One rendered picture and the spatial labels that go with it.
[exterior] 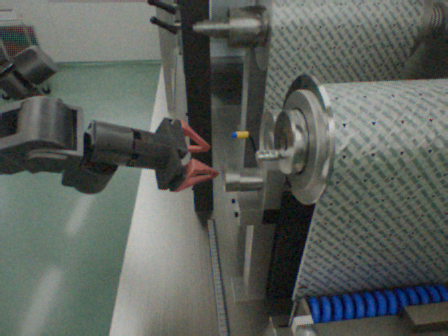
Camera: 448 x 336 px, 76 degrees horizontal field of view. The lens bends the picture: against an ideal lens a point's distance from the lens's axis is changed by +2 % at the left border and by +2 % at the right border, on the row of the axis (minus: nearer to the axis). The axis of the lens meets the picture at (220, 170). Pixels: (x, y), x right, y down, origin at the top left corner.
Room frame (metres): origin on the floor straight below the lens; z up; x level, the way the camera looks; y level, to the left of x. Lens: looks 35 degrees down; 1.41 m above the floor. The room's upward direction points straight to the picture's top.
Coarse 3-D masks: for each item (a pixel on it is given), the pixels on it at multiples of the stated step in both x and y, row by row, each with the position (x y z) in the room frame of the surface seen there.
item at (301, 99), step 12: (300, 96) 0.30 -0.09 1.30; (288, 108) 0.33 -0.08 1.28; (300, 108) 0.29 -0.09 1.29; (312, 108) 0.26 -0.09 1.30; (312, 120) 0.26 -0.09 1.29; (312, 132) 0.25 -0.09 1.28; (312, 144) 0.25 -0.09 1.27; (312, 156) 0.24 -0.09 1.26; (312, 168) 0.24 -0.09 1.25; (300, 180) 0.26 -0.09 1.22; (312, 180) 0.23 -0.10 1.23
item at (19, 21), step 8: (0, 16) 3.95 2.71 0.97; (8, 16) 4.00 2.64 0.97; (16, 16) 4.05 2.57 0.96; (0, 24) 3.90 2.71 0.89; (8, 24) 3.90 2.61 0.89; (16, 24) 3.90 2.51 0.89; (24, 24) 3.93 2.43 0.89; (0, 72) 4.06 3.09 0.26; (48, 88) 3.95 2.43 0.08; (8, 96) 3.70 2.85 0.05
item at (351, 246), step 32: (320, 224) 0.23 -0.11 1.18; (352, 224) 0.23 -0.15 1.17; (384, 224) 0.24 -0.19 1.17; (416, 224) 0.24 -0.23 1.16; (320, 256) 0.23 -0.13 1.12; (352, 256) 0.24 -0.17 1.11; (384, 256) 0.24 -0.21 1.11; (416, 256) 0.25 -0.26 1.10; (320, 288) 0.23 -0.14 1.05; (352, 288) 0.24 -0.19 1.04; (384, 288) 0.24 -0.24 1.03
